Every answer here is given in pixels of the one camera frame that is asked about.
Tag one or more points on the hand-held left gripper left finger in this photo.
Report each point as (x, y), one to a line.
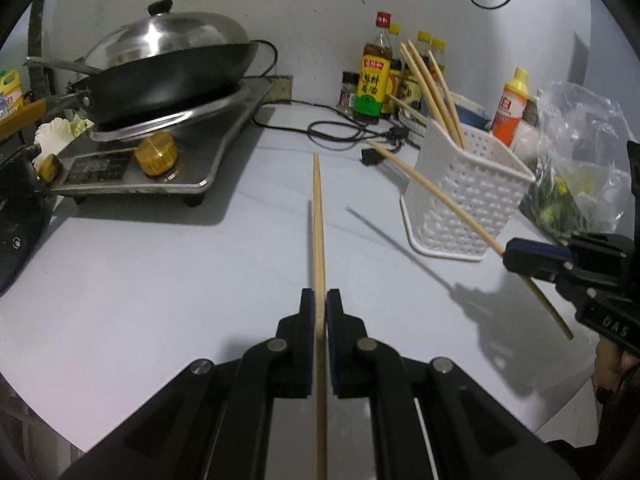
(307, 330)

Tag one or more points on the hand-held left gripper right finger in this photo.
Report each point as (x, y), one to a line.
(334, 330)

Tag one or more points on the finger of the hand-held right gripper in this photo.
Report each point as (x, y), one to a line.
(535, 267)
(537, 249)

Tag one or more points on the white perforated utensil basket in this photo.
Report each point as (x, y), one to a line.
(470, 200)

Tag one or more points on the person's right forearm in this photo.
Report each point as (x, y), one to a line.
(622, 435)

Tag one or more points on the person's right hand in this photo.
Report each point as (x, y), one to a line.
(607, 375)

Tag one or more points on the clear plastic bag of vegetables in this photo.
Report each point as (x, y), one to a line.
(585, 160)

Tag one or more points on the orange bottle with yellow cap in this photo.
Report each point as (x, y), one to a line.
(509, 110)

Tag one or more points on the blue ribbed bowl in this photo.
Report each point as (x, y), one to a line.
(472, 112)

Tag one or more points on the silver induction cooker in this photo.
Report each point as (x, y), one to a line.
(200, 160)

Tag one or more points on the yellow cap sauce bottle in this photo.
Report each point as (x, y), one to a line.
(438, 57)
(395, 60)
(410, 87)

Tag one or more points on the red cap cooking wine bottle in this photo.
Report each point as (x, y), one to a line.
(372, 80)

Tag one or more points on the small dark spice jar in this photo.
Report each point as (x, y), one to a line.
(347, 92)

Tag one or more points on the beige socket box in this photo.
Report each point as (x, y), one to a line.
(280, 87)

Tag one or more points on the black electric cooking pot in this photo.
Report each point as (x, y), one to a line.
(20, 230)

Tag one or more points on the napa cabbage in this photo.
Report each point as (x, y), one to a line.
(60, 135)

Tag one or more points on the steel wok lid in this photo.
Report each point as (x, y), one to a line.
(165, 35)

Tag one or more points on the yellow detergent bottle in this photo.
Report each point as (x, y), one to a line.
(11, 92)

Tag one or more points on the dark vertical pipe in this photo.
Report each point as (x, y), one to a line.
(39, 50)

